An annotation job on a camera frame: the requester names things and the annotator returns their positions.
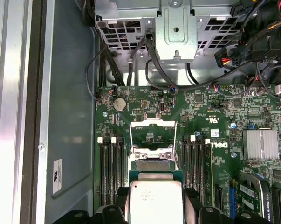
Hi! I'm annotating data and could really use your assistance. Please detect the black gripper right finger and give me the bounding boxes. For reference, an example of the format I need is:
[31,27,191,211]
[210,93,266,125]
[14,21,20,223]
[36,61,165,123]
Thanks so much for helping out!
[183,188,268,224]

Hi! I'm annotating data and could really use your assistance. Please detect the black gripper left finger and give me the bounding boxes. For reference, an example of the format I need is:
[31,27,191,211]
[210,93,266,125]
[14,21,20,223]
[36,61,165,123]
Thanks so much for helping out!
[61,186,131,224]

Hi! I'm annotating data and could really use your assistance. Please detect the silver CPU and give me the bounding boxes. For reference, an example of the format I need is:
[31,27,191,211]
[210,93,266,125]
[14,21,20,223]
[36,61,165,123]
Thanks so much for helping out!
[128,170,184,224]

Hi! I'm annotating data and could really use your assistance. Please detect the metal socket cover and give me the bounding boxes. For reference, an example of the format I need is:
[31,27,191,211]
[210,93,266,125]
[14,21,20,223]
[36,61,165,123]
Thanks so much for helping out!
[129,119,178,161]

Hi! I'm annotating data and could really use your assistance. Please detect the black expansion slot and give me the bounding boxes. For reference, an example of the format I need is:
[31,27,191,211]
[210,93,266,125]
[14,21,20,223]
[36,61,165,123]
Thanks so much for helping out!
[214,184,224,212]

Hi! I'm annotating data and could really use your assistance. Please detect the black RAM slot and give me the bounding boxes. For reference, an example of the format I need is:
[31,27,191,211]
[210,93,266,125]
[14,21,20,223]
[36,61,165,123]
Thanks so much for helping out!
[97,137,108,207]
[190,135,198,191]
[197,136,205,206]
[182,135,191,189]
[111,137,121,206]
[107,137,115,207]
[120,137,128,189]

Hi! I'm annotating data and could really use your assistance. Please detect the blue expansion slot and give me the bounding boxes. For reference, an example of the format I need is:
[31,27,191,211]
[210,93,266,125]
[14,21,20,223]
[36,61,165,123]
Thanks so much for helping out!
[228,184,236,220]

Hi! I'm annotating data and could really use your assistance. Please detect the green RAM stick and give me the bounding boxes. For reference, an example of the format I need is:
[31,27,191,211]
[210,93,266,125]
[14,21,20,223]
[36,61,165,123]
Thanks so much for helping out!
[204,139,215,206]

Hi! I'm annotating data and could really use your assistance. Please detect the black graphics card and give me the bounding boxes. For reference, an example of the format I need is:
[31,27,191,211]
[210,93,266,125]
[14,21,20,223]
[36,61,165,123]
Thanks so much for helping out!
[237,172,275,224]

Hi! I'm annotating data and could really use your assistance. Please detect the green motherboard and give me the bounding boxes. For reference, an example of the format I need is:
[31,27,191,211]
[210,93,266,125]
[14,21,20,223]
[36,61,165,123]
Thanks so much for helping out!
[93,85,281,224]

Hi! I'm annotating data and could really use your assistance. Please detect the silver finned heatsink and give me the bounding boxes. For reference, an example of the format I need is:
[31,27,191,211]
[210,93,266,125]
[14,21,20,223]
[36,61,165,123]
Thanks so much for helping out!
[242,128,280,161]

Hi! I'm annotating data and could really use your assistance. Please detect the silver coin battery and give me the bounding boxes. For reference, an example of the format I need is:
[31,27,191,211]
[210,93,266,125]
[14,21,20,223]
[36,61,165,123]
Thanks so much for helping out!
[113,97,128,112]

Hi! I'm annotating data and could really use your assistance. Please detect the black PC case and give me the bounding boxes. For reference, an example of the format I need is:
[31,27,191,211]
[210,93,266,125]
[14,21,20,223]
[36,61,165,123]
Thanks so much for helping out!
[20,0,281,224]

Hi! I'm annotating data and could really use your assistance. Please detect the silver metal drive cage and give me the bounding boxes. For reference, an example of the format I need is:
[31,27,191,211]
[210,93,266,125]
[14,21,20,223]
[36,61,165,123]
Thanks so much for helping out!
[95,0,239,63]

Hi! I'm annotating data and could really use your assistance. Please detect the white case wall sticker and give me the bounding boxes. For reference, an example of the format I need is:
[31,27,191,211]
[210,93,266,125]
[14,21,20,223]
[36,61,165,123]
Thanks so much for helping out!
[52,158,63,195]

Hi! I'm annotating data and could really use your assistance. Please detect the thick black cable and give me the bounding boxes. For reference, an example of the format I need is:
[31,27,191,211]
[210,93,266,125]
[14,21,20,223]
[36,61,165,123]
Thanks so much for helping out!
[144,32,259,92]

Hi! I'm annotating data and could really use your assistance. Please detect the black sleeved cable bundle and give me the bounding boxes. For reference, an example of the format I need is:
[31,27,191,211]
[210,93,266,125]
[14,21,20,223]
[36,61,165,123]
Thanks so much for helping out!
[99,39,126,87]

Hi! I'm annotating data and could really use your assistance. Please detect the black power connector coloured wires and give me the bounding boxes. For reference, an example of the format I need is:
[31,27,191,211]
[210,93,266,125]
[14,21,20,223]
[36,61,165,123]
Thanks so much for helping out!
[214,45,240,69]

